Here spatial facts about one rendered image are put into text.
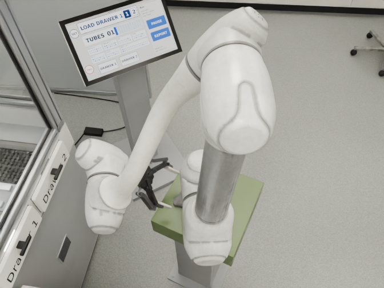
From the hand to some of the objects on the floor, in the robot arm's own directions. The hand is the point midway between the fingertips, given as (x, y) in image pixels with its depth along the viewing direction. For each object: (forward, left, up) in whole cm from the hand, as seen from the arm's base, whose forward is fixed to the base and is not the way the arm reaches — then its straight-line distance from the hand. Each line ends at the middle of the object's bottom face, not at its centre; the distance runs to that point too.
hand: (171, 188), depth 136 cm
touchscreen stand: (+61, -54, -95) cm, 126 cm away
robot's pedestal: (-9, -6, -95) cm, 96 cm away
